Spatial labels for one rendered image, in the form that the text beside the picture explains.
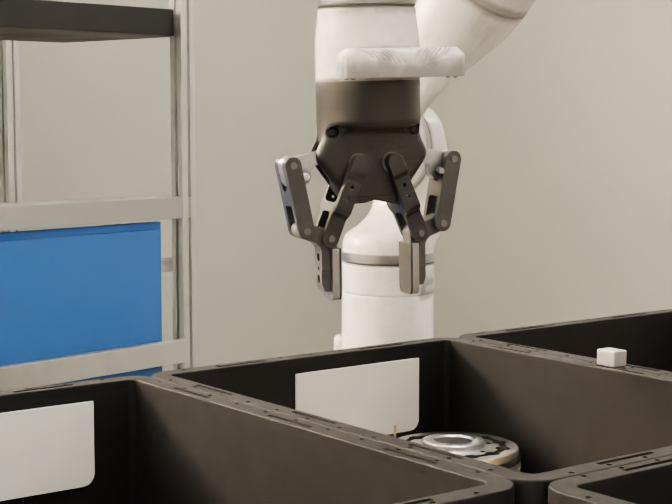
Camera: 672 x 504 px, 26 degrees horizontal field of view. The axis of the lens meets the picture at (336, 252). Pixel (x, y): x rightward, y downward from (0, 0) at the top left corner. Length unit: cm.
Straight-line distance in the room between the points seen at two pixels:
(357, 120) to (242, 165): 359
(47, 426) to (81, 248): 208
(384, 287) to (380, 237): 5
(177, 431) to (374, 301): 45
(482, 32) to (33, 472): 58
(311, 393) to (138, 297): 208
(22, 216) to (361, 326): 165
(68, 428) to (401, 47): 35
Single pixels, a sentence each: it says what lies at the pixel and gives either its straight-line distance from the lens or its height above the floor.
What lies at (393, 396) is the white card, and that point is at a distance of 119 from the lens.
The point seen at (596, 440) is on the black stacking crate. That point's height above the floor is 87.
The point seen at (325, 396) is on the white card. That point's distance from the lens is 115.
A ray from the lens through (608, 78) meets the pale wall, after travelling 472.
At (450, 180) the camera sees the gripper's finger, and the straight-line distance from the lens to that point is 107.
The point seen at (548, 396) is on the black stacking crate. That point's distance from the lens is 115.
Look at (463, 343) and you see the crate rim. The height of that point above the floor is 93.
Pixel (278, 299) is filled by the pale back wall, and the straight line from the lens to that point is 475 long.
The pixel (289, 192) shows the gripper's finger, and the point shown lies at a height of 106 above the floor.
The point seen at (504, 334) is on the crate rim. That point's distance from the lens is 127.
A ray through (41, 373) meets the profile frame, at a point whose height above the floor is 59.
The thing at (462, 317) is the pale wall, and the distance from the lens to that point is 509.
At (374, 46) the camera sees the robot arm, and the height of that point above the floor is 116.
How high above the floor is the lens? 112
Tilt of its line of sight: 5 degrees down
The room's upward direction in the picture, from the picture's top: straight up
